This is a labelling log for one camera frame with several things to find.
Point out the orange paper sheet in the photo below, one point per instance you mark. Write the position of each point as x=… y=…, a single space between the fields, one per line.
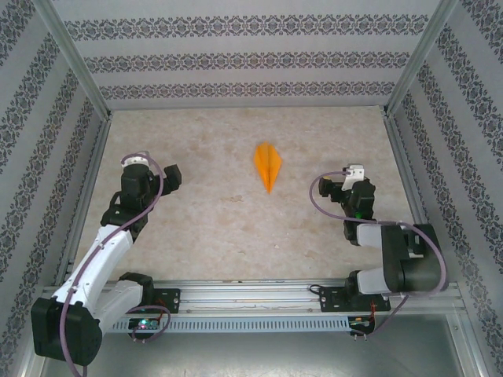
x=268 y=165

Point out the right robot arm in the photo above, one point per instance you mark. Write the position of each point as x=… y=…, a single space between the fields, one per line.
x=408 y=259

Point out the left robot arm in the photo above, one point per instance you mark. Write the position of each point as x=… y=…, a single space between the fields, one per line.
x=102 y=267

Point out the grey sheet metal panel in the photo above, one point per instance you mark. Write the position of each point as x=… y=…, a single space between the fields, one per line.
x=251 y=355

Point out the small circuit board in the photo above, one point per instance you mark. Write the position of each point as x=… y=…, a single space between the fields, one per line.
x=359 y=323
x=143 y=324

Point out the aluminium side rail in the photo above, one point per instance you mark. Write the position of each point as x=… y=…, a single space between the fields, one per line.
x=96 y=157
x=401 y=157

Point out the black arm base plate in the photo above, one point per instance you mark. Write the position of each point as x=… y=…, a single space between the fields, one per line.
x=169 y=300
x=328 y=302

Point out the aluminium frame post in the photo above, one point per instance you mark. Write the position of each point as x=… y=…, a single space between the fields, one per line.
x=74 y=59
x=418 y=59

